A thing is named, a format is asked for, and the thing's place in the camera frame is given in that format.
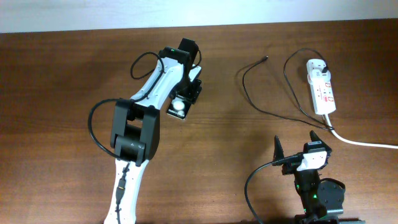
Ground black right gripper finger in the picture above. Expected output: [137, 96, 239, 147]
[273, 136, 285, 166]
[310, 131, 332, 152]

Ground black phone charger cable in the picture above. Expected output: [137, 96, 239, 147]
[242, 47, 335, 131]

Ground black smartphone silver frame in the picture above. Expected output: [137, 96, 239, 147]
[166, 96, 192, 120]

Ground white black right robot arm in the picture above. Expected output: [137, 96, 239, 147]
[273, 131, 345, 223]

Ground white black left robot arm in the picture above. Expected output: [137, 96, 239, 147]
[104, 38, 201, 223]

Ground white charger plug adapter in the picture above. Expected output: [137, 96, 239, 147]
[306, 58, 331, 85]

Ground white power strip red switches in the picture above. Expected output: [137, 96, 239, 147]
[307, 59, 337, 115]

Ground white power strip cord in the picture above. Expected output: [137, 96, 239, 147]
[322, 113, 398, 150]

